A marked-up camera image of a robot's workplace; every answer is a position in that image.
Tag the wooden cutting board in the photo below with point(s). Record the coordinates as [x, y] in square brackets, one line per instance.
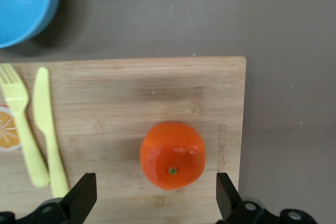
[118, 90]

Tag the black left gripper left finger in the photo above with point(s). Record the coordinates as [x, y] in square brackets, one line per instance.
[73, 208]

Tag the yellow plastic fork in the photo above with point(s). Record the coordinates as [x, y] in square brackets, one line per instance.
[18, 113]

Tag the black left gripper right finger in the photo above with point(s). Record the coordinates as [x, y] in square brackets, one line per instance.
[236, 213]

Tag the orange toy fruit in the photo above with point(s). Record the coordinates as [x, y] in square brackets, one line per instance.
[172, 153]

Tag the yellow plastic knife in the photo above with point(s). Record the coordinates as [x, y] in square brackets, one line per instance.
[43, 103]

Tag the orange slice toy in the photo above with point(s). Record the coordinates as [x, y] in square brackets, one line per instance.
[8, 132]

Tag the blue bowl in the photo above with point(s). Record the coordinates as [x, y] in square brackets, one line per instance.
[21, 3]

